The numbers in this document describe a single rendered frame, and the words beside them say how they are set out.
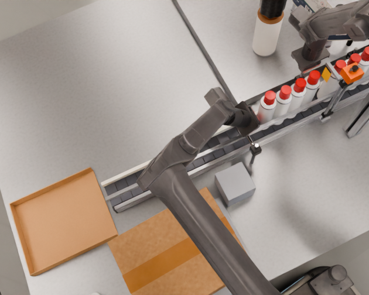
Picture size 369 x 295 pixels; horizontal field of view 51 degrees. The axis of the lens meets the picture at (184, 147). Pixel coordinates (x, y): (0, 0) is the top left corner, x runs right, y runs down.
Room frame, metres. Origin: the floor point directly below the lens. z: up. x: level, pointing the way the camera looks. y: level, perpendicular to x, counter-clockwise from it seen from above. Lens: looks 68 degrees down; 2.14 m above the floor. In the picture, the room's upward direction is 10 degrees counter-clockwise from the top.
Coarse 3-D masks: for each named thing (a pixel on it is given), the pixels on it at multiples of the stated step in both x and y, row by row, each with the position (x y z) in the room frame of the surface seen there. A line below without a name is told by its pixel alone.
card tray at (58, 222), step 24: (48, 192) 0.45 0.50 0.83; (72, 192) 0.43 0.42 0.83; (96, 192) 0.42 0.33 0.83; (24, 216) 0.38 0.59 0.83; (48, 216) 0.36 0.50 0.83; (72, 216) 0.35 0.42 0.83; (96, 216) 0.33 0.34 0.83; (24, 240) 0.29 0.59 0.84; (48, 240) 0.28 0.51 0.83; (72, 240) 0.27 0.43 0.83; (96, 240) 0.25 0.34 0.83; (48, 264) 0.20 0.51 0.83
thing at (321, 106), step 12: (348, 96) 0.59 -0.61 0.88; (312, 108) 0.57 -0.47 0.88; (288, 120) 0.54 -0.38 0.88; (228, 132) 0.53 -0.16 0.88; (264, 132) 0.51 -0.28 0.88; (216, 144) 0.50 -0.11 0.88; (240, 144) 0.48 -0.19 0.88; (204, 156) 0.46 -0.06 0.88; (216, 156) 0.45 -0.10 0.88; (192, 168) 0.43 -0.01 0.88; (120, 180) 0.43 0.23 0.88; (132, 180) 0.42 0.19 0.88; (108, 192) 0.39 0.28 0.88; (132, 192) 0.38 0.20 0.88; (144, 192) 0.38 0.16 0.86
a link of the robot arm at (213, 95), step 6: (210, 90) 0.58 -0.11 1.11; (216, 90) 0.58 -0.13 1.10; (222, 90) 0.59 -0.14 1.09; (204, 96) 0.57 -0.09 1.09; (210, 96) 0.56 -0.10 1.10; (216, 96) 0.55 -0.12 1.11; (222, 96) 0.56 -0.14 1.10; (210, 102) 0.55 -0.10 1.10; (222, 102) 0.50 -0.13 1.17; (228, 102) 0.51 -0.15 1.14; (228, 108) 0.48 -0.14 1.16; (234, 108) 0.50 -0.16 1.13
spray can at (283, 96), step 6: (282, 90) 0.55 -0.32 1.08; (288, 90) 0.55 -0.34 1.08; (276, 96) 0.56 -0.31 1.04; (282, 96) 0.54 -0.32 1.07; (288, 96) 0.53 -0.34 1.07; (282, 102) 0.53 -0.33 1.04; (288, 102) 0.53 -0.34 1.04; (276, 108) 0.54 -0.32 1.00; (282, 108) 0.53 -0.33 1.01; (276, 114) 0.53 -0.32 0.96; (282, 114) 0.53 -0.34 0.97; (282, 120) 0.53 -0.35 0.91
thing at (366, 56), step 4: (368, 48) 0.64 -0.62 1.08; (364, 52) 0.63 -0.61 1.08; (368, 52) 0.63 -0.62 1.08; (364, 56) 0.63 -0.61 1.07; (368, 56) 0.62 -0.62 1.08; (364, 60) 0.62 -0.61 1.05; (368, 60) 0.62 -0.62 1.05; (360, 64) 0.62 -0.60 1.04; (364, 64) 0.61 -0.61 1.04; (368, 64) 0.61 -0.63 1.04; (364, 68) 0.61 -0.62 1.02; (364, 72) 0.61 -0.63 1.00; (352, 88) 0.61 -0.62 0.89
